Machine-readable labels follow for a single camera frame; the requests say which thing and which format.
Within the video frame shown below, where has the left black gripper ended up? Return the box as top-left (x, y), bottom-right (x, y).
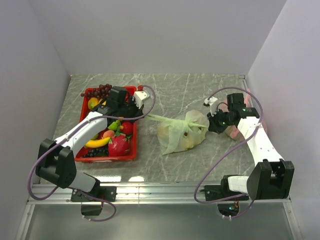
top-left (117, 95), bottom-right (143, 123)

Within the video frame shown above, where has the green avocado print plastic bag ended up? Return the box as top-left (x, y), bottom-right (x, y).
top-left (146, 110), bottom-right (209, 155)

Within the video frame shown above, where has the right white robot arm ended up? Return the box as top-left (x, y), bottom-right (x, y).
top-left (204, 93), bottom-right (295, 200)

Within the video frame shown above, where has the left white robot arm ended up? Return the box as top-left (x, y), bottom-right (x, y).
top-left (32, 86), bottom-right (150, 201)

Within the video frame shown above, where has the pink plastic bag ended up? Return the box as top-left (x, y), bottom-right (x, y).
top-left (219, 93), bottom-right (252, 142)

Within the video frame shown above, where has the green fake lime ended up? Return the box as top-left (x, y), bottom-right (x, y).
top-left (107, 119), bottom-right (121, 132)

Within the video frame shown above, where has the fake peach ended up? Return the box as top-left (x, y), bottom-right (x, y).
top-left (102, 130), bottom-right (115, 139)

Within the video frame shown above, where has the pink fake dragon fruit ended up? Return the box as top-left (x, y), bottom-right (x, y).
top-left (108, 133), bottom-right (130, 157)

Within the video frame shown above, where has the yellow fake banana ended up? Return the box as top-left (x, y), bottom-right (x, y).
top-left (84, 137), bottom-right (111, 149)

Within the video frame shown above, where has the purple grape bunch top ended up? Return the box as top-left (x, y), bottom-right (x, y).
top-left (80, 84), bottom-right (112, 100)

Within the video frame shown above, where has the red plastic crate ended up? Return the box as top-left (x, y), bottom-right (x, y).
top-left (74, 86), bottom-right (138, 163)

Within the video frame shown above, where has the dark blue grape bunch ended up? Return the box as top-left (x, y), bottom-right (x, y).
top-left (82, 147), bottom-right (109, 158)

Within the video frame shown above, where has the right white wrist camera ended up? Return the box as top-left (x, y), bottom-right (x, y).
top-left (203, 96), bottom-right (219, 117)

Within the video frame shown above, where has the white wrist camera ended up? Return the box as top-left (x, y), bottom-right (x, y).
top-left (133, 85), bottom-right (151, 109)
top-left (203, 96), bottom-right (219, 117)

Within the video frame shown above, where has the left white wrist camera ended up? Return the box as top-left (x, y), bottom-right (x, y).
top-left (133, 85), bottom-right (151, 109)

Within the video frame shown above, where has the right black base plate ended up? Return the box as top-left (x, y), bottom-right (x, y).
top-left (201, 184), bottom-right (249, 219)

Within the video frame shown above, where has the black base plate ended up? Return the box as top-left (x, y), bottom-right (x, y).
top-left (70, 186), bottom-right (117, 222)
top-left (201, 184), bottom-right (249, 219)

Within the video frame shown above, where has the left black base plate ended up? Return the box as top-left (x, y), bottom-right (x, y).
top-left (70, 186), bottom-right (117, 222)

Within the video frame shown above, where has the aluminium rail frame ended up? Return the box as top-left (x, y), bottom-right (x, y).
top-left (14, 74), bottom-right (303, 240)

